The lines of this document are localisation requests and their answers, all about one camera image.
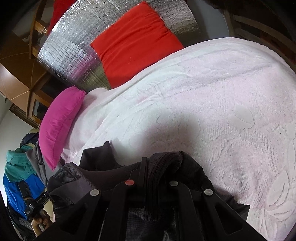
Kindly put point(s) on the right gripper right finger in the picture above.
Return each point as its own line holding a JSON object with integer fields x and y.
{"x": 205, "y": 216}

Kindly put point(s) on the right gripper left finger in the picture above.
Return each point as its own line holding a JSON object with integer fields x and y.
{"x": 99, "y": 215}

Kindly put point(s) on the dark quilted puffer jacket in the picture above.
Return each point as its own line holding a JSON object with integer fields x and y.
{"x": 153, "y": 217}

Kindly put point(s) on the person's left hand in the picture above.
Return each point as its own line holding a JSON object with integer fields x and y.
{"x": 41, "y": 222}

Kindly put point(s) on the blue garment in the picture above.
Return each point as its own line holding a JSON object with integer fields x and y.
{"x": 14, "y": 195}

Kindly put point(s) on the teal garment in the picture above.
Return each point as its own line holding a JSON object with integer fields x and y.
{"x": 18, "y": 166}

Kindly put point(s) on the grey garment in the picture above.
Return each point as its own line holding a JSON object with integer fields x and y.
{"x": 44, "y": 172}

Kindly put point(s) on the magenta pillow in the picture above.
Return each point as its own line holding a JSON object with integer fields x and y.
{"x": 57, "y": 122}

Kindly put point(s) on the white textured bedspread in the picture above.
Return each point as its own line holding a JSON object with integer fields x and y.
{"x": 228, "y": 103}

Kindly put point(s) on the wooden nightstand cabinet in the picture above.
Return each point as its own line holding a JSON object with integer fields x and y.
{"x": 42, "y": 94}

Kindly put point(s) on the silver foil insulation sheet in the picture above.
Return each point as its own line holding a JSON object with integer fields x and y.
{"x": 67, "y": 53}

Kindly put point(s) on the red pillow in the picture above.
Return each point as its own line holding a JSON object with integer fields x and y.
{"x": 134, "y": 42}

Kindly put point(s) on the red blanket on headboard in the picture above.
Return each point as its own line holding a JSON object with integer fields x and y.
{"x": 60, "y": 7}

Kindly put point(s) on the wooden shelf unit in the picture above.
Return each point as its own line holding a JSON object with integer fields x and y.
{"x": 245, "y": 28}

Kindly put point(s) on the wooden headboard frame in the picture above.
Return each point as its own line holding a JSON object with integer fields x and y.
{"x": 39, "y": 27}

